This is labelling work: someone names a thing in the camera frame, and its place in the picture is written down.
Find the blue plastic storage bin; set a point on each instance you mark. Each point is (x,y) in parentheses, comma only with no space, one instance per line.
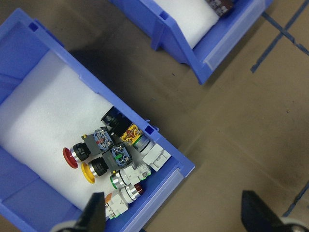
(84,70)
(173,36)

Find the red mushroom push button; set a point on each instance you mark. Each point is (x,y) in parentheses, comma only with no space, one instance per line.
(82,151)

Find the black battery holder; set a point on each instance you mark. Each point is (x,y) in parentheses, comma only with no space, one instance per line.
(219,7)

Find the red lens button silver bezel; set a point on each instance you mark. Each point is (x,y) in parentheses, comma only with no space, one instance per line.
(128,194)

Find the yellow mushroom push button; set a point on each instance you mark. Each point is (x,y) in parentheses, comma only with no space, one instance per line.
(99,166)
(113,118)

